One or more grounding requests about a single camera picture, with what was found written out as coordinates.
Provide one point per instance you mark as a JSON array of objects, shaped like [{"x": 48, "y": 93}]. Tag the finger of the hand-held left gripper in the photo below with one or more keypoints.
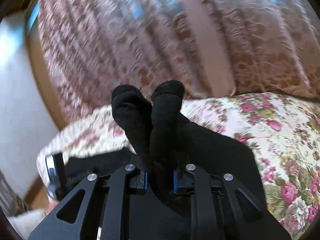
[{"x": 53, "y": 172}]

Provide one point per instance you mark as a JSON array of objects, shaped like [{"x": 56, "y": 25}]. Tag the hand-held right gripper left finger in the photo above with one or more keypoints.
[{"x": 142, "y": 181}]

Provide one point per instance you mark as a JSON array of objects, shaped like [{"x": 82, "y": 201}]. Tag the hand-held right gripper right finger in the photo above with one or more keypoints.
[{"x": 176, "y": 183}]

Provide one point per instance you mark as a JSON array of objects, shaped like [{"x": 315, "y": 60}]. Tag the floral bed sheet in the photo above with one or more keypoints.
[{"x": 275, "y": 142}]

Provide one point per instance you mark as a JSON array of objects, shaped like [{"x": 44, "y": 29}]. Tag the brown patterned curtain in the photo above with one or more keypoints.
[{"x": 112, "y": 42}]

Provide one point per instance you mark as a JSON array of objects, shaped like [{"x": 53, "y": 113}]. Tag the plain pink curtain band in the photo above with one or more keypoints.
[{"x": 200, "y": 42}]

